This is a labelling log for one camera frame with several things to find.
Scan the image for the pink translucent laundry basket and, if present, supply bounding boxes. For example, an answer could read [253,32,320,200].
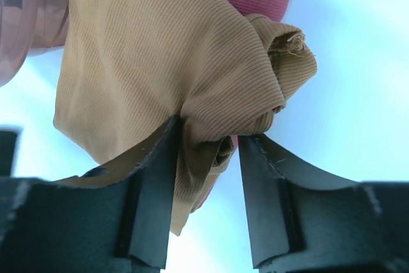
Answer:
[1,0,69,85]

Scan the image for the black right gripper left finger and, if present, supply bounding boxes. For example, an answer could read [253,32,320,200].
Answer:
[1,116,181,272]

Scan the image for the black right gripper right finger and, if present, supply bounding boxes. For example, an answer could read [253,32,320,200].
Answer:
[239,134,408,272]

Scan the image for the mustard yellow tank top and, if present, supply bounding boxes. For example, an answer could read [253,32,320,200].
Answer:
[52,0,319,237]

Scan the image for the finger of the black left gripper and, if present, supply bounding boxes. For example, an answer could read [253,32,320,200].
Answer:
[0,127,22,177]

